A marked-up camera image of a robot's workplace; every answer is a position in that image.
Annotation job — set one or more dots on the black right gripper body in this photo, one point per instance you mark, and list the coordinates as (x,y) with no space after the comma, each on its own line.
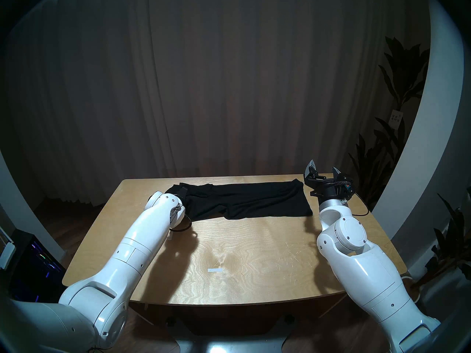
(329,188)

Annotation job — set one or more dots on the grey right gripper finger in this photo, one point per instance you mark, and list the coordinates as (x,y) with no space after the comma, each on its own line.
(311,169)
(337,173)

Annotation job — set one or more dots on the black t-shirt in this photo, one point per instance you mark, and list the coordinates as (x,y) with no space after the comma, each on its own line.
(250,201)

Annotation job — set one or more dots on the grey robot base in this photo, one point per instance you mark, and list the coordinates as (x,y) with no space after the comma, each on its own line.
(228,345)

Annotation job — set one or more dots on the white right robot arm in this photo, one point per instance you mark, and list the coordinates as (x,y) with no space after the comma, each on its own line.
(368,275)

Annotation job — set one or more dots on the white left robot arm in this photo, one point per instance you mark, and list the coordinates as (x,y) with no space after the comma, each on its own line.
(128,256)

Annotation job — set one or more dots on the white paper plant tag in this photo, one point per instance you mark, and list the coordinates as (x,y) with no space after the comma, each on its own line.
(396,117)

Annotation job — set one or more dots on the tall dark leafy plant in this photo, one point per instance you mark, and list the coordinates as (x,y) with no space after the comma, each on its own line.
(404,69)

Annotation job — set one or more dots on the brown pleated curtain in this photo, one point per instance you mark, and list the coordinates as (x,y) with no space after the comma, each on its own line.
(220,80)

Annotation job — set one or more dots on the white round plant pot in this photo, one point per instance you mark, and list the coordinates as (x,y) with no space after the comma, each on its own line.
(415,288)

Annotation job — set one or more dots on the dark plant in white pot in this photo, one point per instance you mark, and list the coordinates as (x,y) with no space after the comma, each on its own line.
(450,245)

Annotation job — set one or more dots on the black computer tower with lights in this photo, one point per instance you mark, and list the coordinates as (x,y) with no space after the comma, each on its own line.
(33,271)

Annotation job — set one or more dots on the white wall device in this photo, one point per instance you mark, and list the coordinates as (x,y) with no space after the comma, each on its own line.
(6,256)

